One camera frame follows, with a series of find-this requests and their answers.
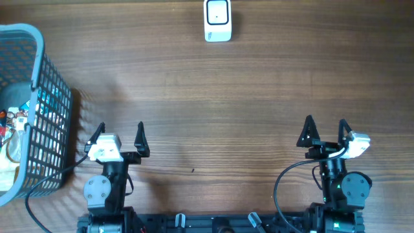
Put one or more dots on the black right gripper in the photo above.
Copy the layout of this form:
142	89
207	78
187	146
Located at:
323	148

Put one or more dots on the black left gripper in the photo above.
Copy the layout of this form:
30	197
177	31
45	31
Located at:
134	158

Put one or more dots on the teal Listerine mouthwash bottle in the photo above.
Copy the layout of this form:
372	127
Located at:
50	102

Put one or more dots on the white snack pouch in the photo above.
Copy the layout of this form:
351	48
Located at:
17	117

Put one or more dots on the dark red snack packet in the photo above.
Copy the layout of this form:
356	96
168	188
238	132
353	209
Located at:
3	118

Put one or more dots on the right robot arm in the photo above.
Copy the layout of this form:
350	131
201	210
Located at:
344	192

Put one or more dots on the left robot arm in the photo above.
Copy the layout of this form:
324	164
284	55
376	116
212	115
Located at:
105	193

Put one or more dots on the white barcode scanner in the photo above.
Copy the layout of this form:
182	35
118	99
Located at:
217	20

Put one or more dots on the grey plastic mesh basket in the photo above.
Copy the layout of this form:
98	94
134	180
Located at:
25	69

